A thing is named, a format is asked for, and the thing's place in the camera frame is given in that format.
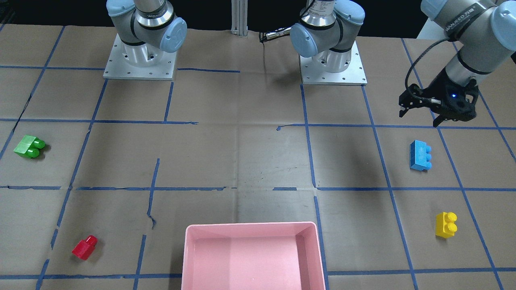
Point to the blue toy block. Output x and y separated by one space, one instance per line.
420 156

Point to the yellow toy block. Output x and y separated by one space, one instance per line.
445 224

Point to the red toy block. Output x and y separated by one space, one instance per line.
85 247

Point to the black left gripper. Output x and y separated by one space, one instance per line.
437 87

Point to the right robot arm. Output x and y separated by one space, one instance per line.
147 29

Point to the aluminium frame post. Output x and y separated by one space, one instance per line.
239 19

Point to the pink plastic box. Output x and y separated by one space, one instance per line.
253 256

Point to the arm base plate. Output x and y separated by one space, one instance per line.
142 62
334 68

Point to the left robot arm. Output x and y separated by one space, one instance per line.
326 32

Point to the green toy block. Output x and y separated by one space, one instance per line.
29 147

